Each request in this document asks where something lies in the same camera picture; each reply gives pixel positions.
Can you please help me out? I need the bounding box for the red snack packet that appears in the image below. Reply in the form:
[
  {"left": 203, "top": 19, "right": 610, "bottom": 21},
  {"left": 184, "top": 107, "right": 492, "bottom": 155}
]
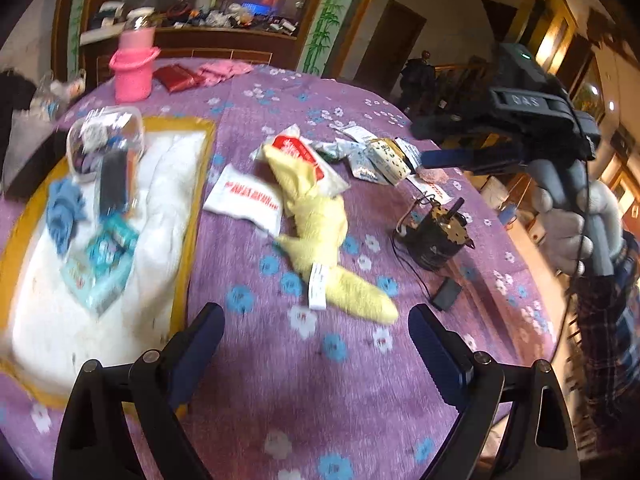
[{"left": 252, "top": 127, "right": 351, "bottom": 196}]

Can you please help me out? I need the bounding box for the bamboo wall painting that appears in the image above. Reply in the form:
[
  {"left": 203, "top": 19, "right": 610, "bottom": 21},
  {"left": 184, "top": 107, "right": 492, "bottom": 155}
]
[
  {"left": 67, "top": 0, "right": 96, "bottom": 76},
  {"left": 300, "top": 0, "right": 361, "bottom": 76}
]

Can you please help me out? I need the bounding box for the wooden stair railing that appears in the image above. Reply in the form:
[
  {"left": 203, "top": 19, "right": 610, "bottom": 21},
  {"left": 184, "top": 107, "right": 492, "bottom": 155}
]
[{"left": 435, "top": 57, "right": 496, "bottom": 106}]

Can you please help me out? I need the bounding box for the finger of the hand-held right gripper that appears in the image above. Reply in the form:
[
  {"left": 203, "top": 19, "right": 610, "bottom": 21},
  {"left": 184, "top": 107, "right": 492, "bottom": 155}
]
[
  {"left": 410, "top": 112, "right": 496, "bottom": 142},
  {"left": 420, "top": 145, "right": 527, "bottom": 172}
]

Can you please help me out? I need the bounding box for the wooden cabinet with clutter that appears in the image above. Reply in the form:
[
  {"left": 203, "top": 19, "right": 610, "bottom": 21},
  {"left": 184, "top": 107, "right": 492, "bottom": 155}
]
[{"left": 52, "top": 0, "right": 351, "bottom": 86}]

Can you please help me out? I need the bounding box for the clear pouch cartoon girl print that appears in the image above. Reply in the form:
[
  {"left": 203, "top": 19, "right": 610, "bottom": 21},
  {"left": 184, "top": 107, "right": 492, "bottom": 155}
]
[{"left": 66, "top": 106, "right": 146, "bottom": 183}]

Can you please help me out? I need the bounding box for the glass bottle pink sleeve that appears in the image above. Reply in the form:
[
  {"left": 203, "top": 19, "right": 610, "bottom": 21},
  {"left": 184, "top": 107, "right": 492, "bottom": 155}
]
[{"left": 120, "top": 15, "right": 156, "bottom": 53}]

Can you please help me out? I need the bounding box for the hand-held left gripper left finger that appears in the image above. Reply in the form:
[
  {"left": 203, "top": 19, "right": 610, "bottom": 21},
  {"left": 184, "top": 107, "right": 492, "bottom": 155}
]
[{"left": 52, "top": 302, "right": 226, "bottom": 480}]

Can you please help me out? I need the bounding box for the yellow towel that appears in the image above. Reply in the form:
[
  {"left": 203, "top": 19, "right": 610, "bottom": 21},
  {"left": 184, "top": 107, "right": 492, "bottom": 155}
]
[{"left": 262, "top": 145, "right": 401, "bottom": 323}]

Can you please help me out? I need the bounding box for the small black box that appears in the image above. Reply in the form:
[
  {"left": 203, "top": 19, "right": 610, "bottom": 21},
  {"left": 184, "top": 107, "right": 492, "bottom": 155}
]
[{"left": 431, "top": 276, "right": 463, "bottom": 312}]

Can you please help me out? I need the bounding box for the pink knitted basket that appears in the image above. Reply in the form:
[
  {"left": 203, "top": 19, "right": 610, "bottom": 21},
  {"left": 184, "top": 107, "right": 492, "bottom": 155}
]
[{"left": 109, "top": 47, "right": 161, "bottom": 103}]

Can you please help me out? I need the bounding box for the purple floral blanket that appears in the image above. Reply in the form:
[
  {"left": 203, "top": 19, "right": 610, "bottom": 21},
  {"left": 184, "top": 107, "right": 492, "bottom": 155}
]
[{"left": 0, "top": 55, "right": 571, "bottom": 480}]

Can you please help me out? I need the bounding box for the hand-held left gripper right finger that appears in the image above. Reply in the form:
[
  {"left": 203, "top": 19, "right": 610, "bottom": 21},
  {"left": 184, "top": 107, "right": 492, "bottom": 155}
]
[{"left": 407, "top": 302, "right": 581, "bottom": 480}]

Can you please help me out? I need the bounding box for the white bag red print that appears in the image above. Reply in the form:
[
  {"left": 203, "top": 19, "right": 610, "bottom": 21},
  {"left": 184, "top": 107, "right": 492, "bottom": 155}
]
[{"left": 202, "top": 162, "right": 283, "bottom": 236}]

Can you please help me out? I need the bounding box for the black flat pouch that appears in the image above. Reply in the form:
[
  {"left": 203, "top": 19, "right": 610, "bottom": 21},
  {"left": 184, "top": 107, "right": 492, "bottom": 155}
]
[{"left": 97, "top": 150, "right": 128, "bottom": 216}]

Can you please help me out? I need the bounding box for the black motor with wires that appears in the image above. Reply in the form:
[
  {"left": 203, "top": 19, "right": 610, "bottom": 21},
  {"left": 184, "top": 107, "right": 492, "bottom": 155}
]
[{"left": 392, "top": 197, "right": 473, "bottom": 273}]

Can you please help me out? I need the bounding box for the person's right forearm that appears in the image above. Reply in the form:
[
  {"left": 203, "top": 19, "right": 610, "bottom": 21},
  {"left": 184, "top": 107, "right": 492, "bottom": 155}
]
[{"left": 565, "top": 245, "right": 640, "bottom": 431}]

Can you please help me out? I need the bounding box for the blue cloth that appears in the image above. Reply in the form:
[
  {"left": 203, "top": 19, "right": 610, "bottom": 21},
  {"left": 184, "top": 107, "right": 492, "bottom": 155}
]
[{"left": 46, "top": 178, "right": 88, "bottom": 256}]

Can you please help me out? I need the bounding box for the green patterned sachet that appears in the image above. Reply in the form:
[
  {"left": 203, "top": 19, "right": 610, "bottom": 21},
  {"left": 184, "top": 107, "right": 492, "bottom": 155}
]
[
  {"left": 350, "top": 157, "right": 388, "bottom": 183},
  {"left": 320, "top": 137, "right": 366, "bottom": 163}
]

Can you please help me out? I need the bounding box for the person's right hand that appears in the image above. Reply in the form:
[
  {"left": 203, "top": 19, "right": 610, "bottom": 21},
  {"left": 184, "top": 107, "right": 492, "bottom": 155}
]
[{"left": 531, "top": 180, "right": 626, "bottom": 276}]

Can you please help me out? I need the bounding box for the teal printed packet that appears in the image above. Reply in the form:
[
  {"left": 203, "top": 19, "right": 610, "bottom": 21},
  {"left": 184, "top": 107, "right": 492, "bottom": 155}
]
[{"left": 60, "top": 212, "right": 141, "bottom": 316}]

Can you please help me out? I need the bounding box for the white foam box gold tape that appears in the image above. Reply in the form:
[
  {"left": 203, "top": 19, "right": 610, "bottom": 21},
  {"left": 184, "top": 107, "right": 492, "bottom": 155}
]
[{"left": 0, "top": 116, "right": 218, "bottom": 406}]

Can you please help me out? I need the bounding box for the red cloth pouch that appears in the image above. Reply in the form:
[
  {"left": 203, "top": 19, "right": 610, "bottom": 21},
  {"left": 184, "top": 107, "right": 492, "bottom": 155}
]
[{"left": 152, "top": 65, "right": 201, "bottom": 93}]

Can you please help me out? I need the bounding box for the wooden door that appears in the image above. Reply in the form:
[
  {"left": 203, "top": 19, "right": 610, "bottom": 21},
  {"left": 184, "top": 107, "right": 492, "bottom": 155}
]
[{"left": 352, "top": 0, "right": 427, "bottom": 96}]

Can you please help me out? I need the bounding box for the clear plastic bag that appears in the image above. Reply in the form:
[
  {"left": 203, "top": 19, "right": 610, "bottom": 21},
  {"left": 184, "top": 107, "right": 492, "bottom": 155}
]
[{"left": 30, "top": 70, "right": 88, "bottom": 121}]

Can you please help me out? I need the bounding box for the small printed carton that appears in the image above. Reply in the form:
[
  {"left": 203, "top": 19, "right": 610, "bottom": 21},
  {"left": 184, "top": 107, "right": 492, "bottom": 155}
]
[{"left": 367, "top": 137, "right": 413, "bottom": 186}]

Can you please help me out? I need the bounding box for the dark figure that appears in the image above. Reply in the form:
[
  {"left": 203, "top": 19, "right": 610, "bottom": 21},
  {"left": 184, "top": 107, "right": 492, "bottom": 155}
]
[{"left": 400, "top": 50, "right": 438, "bottom": 111}]

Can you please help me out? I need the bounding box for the pink knitted cloth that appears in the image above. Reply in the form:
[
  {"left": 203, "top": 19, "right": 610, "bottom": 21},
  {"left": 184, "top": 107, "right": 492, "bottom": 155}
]
[{"left": 195, "top": 60, "right": 255, "bottom": 86}]

